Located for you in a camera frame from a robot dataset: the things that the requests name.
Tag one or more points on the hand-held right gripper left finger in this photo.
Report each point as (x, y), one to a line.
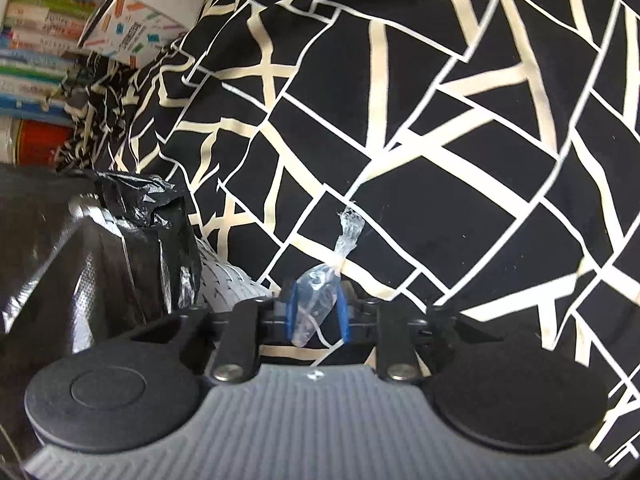
(290, 310)

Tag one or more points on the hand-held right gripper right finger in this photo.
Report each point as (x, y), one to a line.
(344, 315)

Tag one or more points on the small twisted clear wrapper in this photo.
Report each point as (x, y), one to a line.
(317, 295)

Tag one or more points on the white woven trash bin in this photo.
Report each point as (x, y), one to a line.
(220, 275)

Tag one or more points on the black trash bag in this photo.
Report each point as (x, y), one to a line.
(60, 260)

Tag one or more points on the black cream patterned tablecloth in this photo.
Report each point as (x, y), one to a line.
(450, 110)

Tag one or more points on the white cube box colourful print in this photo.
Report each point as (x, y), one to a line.
(140, 15)

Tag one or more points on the row of books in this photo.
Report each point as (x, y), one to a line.
(35, 35)

